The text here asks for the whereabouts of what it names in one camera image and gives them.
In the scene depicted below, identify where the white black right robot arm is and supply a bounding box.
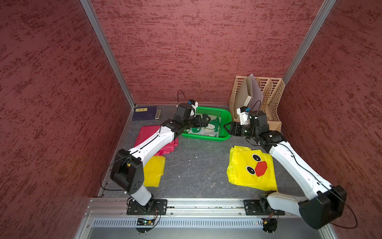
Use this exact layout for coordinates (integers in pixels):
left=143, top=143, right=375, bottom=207
left=223, top=110, right=348, bottom=230

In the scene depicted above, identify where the yellow duck raincoat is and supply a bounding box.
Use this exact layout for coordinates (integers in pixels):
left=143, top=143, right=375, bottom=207
left=226, top=146, right=278, bottom=191

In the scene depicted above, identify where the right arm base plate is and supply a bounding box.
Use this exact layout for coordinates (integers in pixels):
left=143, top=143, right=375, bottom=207
left=243, top=200, right=285, bottom=217

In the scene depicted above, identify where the magenta folded raincoat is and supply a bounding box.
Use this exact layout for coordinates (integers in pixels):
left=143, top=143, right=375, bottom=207
left=134, top=125, right=179, bottom=156

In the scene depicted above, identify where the plain yellow raincoat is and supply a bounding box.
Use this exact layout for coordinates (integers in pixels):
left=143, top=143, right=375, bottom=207
left=144, top=156, right=166, bottom=187

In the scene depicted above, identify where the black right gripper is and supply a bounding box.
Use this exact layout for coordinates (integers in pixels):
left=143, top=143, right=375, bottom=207
left=222, top=121, right=258, bottom=138

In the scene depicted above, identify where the beige desk file organizer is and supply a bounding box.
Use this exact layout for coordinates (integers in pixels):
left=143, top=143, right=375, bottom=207
left=229, top=76, right=285, bottom=132

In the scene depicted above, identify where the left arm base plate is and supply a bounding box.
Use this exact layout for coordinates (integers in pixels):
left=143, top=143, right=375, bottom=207
left=126, top=199, right=168, bottom=216

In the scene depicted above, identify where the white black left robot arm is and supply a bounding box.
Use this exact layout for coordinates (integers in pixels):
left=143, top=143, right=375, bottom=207
left=109, top=100, right=211, bottom=206

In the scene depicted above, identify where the lilac plastic folder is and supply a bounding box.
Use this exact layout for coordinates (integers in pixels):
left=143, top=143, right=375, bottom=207
left=246, top=74, right=263, bottom=111

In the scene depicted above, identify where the dinosaur print raincoat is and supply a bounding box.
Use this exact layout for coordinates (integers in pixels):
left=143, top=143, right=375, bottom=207
left=186, top=115, right=221, bottom=137

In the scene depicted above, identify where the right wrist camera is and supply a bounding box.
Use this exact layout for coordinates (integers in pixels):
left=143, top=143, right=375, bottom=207
left=236, top=106, right=250, bottom=125

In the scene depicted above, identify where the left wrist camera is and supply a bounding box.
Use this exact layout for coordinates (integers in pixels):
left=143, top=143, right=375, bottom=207
left=188, top=100, right=199, bottom=117

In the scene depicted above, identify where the white binder folder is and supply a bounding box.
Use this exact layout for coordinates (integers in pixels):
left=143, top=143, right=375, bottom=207
left=230, top=76, right=253, bottom=120

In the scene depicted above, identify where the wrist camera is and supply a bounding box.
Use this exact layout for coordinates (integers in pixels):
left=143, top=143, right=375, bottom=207
left=236, top=106, right=250, bottom=125
left=188, top=100, right=199, bottom=117

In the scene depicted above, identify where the dark blue book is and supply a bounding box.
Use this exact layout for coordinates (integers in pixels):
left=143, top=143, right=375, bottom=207
left=132, top=106, right=157, bottom=121

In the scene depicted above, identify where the aluminium front rail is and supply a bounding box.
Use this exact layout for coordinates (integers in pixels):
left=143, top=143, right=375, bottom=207
left=75, top=197, right=337, bottom=239

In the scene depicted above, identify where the green plastic basket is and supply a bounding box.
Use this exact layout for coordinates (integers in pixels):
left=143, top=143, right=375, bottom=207
left=182, top=107, right=232, bottom=142

